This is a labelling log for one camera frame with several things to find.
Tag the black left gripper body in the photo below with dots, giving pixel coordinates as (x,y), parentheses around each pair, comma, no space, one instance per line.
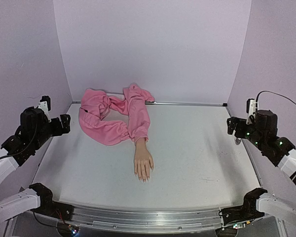
(58,130)

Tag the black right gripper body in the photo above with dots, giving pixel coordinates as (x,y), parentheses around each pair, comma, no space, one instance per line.
(233,126)

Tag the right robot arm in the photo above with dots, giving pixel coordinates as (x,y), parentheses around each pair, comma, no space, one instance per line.
(261,130)

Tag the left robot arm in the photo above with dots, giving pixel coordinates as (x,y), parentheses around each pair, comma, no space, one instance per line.
(34,130)

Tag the pink hoodie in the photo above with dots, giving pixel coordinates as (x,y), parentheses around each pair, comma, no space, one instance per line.
(110,119)

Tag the mannequin hand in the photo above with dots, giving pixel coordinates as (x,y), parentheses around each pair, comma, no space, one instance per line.
(143,161)

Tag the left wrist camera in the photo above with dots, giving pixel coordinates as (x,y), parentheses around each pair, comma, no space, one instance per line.
(45,106)

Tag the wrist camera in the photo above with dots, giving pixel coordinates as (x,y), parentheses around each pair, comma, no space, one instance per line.
(45,106)
(251,108)

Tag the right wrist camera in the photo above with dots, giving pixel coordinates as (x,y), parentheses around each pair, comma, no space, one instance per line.
(251,108)

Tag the aluminium front rail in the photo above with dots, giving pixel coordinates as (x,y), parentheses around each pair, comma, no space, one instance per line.
(61,219)

